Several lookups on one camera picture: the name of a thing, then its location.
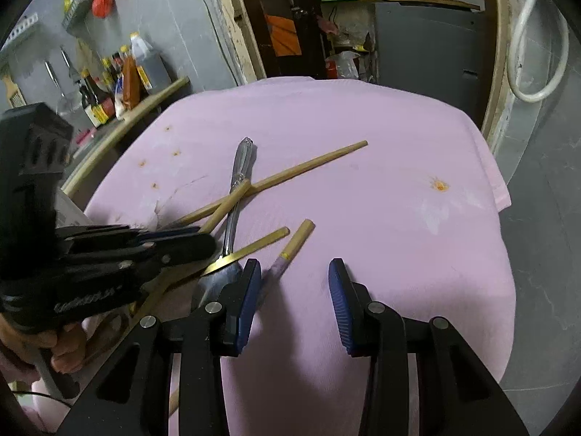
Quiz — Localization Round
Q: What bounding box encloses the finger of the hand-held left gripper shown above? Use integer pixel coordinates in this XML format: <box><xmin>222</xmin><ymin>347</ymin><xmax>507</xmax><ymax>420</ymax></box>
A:
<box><xmin>57</xmin><ymin>224</ymin><xmax>201</xmax><ymax>256</ymax></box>
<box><xmin>68</xmin><ymin>235</ymin><xmax>218</xmax><ymax>279</ymax></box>

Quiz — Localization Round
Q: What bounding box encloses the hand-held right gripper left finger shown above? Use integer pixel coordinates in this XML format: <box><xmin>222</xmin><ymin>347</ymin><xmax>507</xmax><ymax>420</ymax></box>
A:
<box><xmin>57</xmin><ymin>258</ymin><xmax>263</xmax><ymax>436</ymax></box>

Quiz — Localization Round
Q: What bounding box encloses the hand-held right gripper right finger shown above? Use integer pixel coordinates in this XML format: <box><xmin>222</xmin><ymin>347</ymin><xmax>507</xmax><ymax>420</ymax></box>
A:
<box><xmin>328</xmin><ymin>258</ymin><xmax>529</xmax><ymax>436</ymax></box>

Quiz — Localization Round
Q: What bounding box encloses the silver spoon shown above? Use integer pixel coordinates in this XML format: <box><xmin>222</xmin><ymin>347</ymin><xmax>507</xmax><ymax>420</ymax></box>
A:
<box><xmin>191</xmin><ymin>137</ymin><xmax>257</xmax><ymax>314</ymax></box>

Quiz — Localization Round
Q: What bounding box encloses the person's left hand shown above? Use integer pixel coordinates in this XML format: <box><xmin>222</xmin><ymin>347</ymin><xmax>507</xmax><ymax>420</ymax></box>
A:
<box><xmin>0</xmin><ymin>313</ymin><xmax>88</xmax><ymax>373</ymax></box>

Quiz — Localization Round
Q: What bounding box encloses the pink tablecloth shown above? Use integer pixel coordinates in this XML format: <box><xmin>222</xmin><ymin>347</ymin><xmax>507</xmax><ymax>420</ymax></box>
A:
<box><xmin>84</xmin><ymin>76</ymin><xmax>516</xmax><ymax>436</ymax></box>

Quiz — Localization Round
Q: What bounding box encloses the metal strainer ladle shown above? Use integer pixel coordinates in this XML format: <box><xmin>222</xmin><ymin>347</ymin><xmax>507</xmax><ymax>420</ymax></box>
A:
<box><xmin>44</xmin><ymin>61</ymin><xmax>82</xmax><ymax>115</ymax></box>

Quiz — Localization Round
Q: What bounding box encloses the beige kitchen counter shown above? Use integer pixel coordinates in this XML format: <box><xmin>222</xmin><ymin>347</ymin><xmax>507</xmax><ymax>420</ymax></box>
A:
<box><xmin>61</xmin><ymin>76</ymin><xmax>191</xmax><ymax>197</ymax></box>

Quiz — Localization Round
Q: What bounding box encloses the wooden grater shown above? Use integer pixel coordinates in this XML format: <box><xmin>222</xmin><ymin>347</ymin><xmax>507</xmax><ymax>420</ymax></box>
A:
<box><xmin>0</xmin><ymin>75</ymin><xmax>25</xmax><ymax>110</ymax></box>

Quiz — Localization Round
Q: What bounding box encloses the dark sauce bottle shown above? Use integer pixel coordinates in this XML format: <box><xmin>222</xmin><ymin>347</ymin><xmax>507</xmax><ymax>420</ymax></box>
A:
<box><xmin>79</xmin><ymin>70</ymin><xmax>107</xmax><ymax>129</ymax></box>
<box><xmin>95</xmin><ymin>75</ymin><xmax>116</xmax><ymax>121</ymax></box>
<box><xmin>102</xmin><ymin>57</ymin><xmax>122</xmax><ymax>89</ymax></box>

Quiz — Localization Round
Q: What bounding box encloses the white seasoning packet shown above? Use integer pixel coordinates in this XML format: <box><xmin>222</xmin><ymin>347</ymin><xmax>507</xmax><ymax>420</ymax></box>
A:
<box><xmin>113</xmin><ymin>77</ymin><xmax>128</xmax><ymax>119</ymax></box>

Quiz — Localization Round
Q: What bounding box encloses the metal spatula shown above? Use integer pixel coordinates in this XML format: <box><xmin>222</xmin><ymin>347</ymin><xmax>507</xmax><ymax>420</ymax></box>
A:
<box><xmin>59</xmin><ymin>45</ymin><xmax>81</xmax><ymax>80</ymax></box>

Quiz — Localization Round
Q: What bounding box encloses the beige loofah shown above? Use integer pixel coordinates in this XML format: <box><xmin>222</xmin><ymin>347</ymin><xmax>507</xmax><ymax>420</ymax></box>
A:
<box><xmin>75</xmin><ymin>39</ymin><xmax>103</xmax><ymax>73</ymax></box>

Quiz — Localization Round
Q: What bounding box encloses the large oil jug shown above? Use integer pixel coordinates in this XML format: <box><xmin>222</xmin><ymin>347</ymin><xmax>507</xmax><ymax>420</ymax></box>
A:
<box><xmin>130</xmin><ymin>32</ymin><xmax>174</xmax><ymax>92</ymax></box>

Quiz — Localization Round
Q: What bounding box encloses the orange cloth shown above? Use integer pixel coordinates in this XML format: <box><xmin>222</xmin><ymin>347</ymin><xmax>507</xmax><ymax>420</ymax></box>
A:
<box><xmin>265</xmin><ymin>15</ymin><xmax>302</xmax><ymax>57</ymax></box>

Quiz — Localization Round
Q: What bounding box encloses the grey cabinet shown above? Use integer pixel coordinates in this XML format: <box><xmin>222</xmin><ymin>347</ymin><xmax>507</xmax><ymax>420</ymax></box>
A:
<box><xmin>374</xmin><ymin>2</ymin><xmax>493</xmax><ymax>125</ymax></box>

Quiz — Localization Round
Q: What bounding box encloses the wooden board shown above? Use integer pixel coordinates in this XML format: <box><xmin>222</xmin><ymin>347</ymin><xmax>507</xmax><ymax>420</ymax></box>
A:
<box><xmin>374</xmin><ymin>0</ymin><xmax>481</xmax><ymax>11</ymax></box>

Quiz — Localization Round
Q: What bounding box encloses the grey wall rack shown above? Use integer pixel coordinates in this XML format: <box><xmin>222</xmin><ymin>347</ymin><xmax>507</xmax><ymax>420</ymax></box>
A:
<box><xmin>61</xmin><ymin>0</ymin><xmax>98</xmax><ymax>33</ymax></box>

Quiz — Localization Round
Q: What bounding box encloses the wooden door frame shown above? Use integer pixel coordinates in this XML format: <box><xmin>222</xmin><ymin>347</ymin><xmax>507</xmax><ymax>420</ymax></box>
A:
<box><xmin>206</xmin><ymin>0</ymin><xmax>513</xmax><ymax>146</ymax></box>

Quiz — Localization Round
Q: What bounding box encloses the white hose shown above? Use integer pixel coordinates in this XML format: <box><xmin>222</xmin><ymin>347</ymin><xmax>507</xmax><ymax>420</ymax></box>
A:
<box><xmin>507</xmin><ymin>0</ymin><xmax>570</xmax><ymax>103</ymax></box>

